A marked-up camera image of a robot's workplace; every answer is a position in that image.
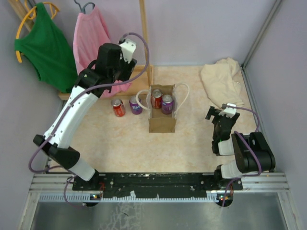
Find red soda can front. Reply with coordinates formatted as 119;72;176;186
111;98;126;117

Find red soda can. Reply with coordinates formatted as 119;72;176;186
151;89;163;109
111;98;126;117

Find purple soda can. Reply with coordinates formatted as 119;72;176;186
161;94;174;115
129;95;143;115

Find brown canvas bag white handles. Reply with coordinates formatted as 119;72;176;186
136;82;190;133

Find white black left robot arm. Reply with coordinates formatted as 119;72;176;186
33;39;137;190

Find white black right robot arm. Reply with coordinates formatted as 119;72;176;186
205;103;276;190

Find red soda can in bag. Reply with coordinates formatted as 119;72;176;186
151;89;163;109

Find wooden clothes rack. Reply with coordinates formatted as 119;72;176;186
7;0;154;101

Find cream folded cloth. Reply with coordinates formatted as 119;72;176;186
200;57;244;108

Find pink shirt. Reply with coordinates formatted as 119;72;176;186
73;6;132;98

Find grey clothes hanger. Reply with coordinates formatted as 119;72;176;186
73;0;95;14

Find green tank top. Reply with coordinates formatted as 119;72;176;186
14;2;78;93

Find yellow clothes hanger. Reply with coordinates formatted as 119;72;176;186
15;1;60;63

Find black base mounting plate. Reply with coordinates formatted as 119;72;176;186
71;171;243;199

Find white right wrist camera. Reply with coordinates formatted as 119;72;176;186
219;103;237;118

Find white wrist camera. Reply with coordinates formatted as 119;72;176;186
219;103;237;118
118;38;136;64

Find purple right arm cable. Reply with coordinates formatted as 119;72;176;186
220;106;262;208

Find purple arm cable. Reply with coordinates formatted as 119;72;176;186
28;31;151;209
220;106;262;208

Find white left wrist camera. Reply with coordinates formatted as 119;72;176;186
118;38;136;64

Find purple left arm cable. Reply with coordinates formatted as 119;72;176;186
28;31;151;209

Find aluminium frame rail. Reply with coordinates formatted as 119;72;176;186
29;172;290;193

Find white cable duct strip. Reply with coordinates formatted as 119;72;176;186
39;191;224;203

